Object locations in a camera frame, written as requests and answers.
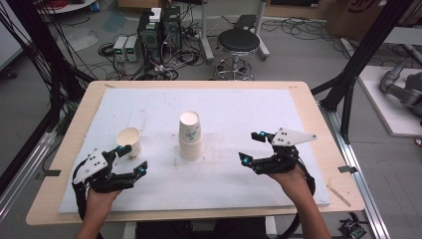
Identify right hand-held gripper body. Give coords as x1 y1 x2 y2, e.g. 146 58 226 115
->
252 127 317 175

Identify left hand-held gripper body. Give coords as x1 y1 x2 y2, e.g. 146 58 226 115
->
73 147 140 194

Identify white floral paper cup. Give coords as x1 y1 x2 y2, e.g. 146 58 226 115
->
115 126 143 159

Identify stack of paper cups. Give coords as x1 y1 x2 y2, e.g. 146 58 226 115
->
178 111 203 162

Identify person's left hand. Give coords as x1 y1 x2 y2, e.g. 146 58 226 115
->
87 186 122 209

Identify person's right hand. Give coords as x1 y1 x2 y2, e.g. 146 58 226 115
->
267 166 312 200

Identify white foam mat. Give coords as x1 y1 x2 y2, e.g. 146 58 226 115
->
59 88 332 214

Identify thin wooden stick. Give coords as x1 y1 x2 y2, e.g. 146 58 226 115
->
325 183 352 208

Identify person's dark trousers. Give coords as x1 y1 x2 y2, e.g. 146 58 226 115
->
135 217 267 239

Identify black round stool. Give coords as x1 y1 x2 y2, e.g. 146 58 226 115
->
213 28 262 82

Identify white floor board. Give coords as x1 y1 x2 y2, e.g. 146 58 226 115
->
357 64 422 137

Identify wooden desk white legs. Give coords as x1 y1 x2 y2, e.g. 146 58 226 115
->
254 0 271 62
198 0 216 65

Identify grey power supply unit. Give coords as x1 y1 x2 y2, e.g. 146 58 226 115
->
124 35 141 63
112 35 129 63

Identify green circuit board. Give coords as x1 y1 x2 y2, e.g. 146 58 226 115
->
337 217 368 239

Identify black computer tower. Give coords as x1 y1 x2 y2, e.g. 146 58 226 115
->
136 11 164 65
161 5 183 52

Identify brown cardboard box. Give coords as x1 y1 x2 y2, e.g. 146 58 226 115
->
325 0 390 42

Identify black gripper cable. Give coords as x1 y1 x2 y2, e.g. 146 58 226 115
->
282 158 317 239
72 158 90 222

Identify aluminium rail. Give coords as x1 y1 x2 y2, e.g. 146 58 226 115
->
318 105 393 239
0 130 58 221

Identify black metal frame post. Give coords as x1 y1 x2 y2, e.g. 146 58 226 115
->
311 0 416 144
5 0 86 111

